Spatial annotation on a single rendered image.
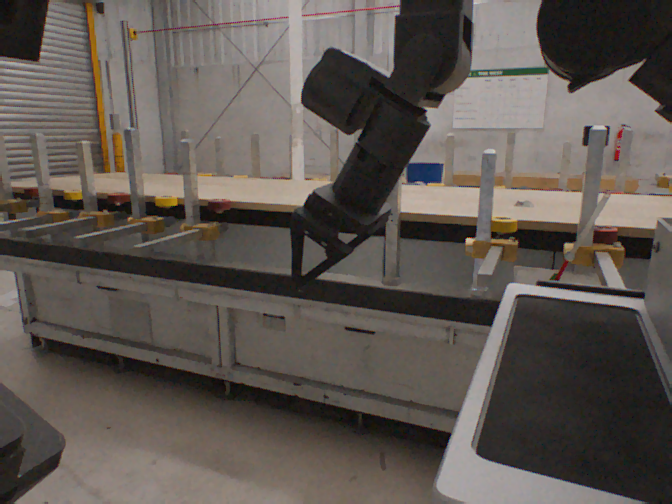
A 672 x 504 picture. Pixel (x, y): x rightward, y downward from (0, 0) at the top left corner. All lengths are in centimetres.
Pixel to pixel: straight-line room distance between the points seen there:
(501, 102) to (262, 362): 703
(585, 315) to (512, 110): 820
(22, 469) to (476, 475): 16
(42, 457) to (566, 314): 29
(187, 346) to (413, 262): 116
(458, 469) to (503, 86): 841
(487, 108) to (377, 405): 707
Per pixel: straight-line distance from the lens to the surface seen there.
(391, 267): 147
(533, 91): 852
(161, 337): 243
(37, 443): 23
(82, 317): 278
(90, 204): 214
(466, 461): 19
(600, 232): 143
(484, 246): 139
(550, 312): 35
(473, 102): 859
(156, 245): 160
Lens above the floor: 116
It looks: 14 degrees down
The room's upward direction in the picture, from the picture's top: straight up
